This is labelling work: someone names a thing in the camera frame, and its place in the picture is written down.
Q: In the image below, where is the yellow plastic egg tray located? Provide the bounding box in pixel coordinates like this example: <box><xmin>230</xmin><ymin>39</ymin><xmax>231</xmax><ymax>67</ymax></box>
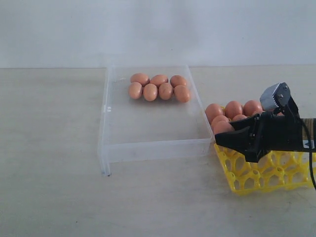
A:
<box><xmin>213</xmin><ymin>105</ymin><xmax>316</xmax><ymax>197</ymax></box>

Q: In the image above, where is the clear plastic storage box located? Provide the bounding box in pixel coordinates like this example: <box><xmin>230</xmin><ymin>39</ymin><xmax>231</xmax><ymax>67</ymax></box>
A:
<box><xmin>98</xmin><ymin>65</ymin><xmax>214</xmax><ymax>176</ymax></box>

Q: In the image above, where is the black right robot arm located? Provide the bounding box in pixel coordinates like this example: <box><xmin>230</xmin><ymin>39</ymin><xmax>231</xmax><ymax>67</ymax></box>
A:
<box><xmin>215</xmin><ymin>112</ymin><xmax>316</xmax><ymax>163</ymax></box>

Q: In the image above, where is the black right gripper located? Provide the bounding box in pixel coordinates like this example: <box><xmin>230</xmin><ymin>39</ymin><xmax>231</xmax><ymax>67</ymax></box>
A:
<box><xmin>215</xmin><ymin>113</ymin><xmax>308</xmax><ymax>162</ymax></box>

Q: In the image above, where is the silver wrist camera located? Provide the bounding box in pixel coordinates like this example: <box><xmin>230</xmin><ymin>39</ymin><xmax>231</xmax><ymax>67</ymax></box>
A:
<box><xmin>260</xmin><ymin>82</ymin><xmax>291</xmax><ymax>111</ymax></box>

